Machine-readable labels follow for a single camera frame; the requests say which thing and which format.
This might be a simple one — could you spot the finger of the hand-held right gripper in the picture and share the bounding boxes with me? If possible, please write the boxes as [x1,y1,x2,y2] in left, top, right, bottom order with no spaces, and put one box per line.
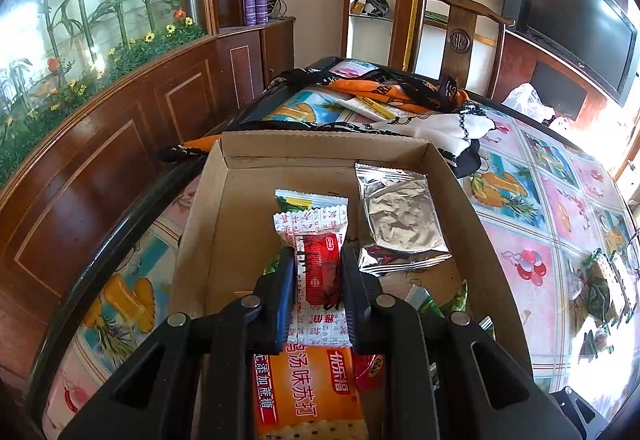
[550,385,611,440]

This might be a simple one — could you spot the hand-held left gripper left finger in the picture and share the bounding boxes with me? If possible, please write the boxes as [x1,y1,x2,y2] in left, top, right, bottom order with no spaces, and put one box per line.
[57,245,298,440]

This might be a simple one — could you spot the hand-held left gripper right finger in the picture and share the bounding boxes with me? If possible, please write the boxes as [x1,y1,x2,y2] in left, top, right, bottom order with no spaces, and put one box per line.
[340,245,583,440]

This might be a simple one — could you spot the white red snack packet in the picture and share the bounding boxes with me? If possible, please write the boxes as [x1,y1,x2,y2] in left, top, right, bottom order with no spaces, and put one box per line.
[272,205,353,351]

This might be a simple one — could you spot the green pea packet yellow band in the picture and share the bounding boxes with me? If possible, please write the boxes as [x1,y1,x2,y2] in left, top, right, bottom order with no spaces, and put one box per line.
[400,280,471,321]

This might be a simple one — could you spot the orange cracker packet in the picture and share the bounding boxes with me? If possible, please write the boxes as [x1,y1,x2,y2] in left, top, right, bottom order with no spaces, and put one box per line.
[250,345,371,440]

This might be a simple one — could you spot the white green snack packet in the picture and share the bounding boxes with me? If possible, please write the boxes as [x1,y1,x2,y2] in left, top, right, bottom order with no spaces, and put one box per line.
[275,189,348,216]

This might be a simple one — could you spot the cardboard box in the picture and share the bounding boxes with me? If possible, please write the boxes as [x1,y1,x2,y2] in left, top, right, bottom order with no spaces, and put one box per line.
[167,130,535,393]

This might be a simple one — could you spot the silver foil packet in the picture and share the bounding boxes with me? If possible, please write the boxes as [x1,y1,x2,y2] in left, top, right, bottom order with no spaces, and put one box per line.
[354,162,453,277]

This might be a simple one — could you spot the fruit print tablecloth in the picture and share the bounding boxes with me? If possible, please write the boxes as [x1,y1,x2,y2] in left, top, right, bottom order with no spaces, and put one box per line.
[42,57,640,440]

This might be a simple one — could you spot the black white cloth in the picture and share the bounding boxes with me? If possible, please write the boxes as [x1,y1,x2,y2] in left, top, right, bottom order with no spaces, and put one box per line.
[350,100,498,178]

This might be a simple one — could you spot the yellow white booklet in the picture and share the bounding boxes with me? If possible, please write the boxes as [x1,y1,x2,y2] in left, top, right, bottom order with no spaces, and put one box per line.
[337,95,426,121]

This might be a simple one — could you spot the orange black cloth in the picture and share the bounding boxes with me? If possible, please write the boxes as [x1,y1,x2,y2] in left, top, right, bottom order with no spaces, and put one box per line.
[160,65,471,161]

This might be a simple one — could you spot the brown wooden cabinet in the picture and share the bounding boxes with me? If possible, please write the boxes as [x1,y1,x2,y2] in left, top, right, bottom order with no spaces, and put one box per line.
[0,17,296,321]

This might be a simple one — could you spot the white plastic bag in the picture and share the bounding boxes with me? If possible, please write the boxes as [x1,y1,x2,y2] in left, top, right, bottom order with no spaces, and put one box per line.
[500,82,571,128]

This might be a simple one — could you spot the dark wooden chair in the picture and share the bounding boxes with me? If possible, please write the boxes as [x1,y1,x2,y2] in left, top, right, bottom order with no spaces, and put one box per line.
[407,0,516,93]

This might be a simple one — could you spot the black grey bag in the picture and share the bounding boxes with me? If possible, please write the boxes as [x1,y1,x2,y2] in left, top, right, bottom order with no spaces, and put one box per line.
[352,0,391,18]

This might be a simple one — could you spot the black television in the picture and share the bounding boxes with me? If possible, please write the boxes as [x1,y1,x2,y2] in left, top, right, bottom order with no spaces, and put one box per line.
[502,0,640,106]

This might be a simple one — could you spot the flower bamboo wall mural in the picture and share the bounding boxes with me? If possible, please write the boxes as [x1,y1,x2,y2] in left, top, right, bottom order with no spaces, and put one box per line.
[0,0,208,186]

